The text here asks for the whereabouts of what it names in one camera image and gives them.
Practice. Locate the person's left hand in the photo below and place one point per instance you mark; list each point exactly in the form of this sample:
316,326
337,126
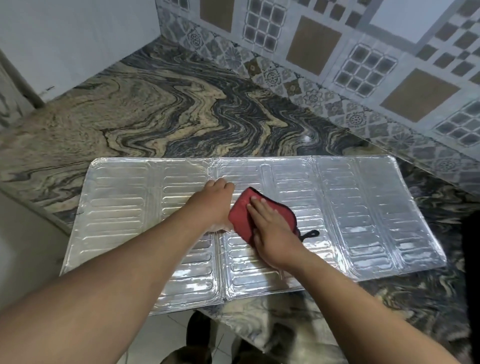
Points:
213,202

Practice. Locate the person's right hand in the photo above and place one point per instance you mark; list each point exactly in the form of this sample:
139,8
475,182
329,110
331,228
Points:
273,236

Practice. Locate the red cleaning cloth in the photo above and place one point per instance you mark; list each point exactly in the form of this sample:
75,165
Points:
240,217

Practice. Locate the aluminium foil splash guard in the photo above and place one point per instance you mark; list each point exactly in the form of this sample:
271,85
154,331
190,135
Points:
375,217

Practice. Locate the black gas stove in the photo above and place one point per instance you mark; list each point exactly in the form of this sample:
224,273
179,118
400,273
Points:
473,262

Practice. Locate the person's right forearm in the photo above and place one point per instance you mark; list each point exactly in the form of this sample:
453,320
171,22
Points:
363,322

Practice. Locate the person's left forearm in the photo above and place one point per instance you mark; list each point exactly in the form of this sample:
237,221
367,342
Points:
93,292

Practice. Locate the person's left black sandal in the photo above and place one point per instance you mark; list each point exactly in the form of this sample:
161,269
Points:
198,330

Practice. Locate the person's olive shorts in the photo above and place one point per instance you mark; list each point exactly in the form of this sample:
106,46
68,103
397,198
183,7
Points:
183,356

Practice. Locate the leaning patterned board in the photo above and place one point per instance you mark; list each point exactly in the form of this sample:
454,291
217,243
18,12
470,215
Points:
11,97

